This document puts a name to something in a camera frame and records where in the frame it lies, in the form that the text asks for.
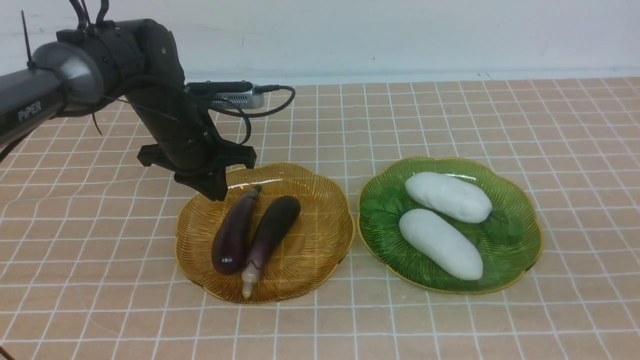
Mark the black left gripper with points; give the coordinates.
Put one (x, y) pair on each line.
(199, 161)

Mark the purple eggplant green stem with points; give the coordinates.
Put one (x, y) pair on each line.
(231, 241)

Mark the purple eggplant pale tip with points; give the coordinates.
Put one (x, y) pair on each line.
(272, 228)

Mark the white radish front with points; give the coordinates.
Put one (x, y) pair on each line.
(442, 243)

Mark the white radish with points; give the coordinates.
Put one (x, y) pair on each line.
(442, 243)
(449, 195)

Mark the white radish back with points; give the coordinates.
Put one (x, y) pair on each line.
(449, 195)

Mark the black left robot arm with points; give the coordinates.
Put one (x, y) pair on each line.
(82, 73)

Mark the checked beige tablecloth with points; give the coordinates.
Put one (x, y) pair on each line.
(87, 233)

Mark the amber glass plate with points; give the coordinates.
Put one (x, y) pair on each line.
(319, 240)

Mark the green glass plate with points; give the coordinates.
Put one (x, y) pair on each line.
(509, 241)

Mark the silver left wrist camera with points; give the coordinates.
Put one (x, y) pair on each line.
(228, 95)

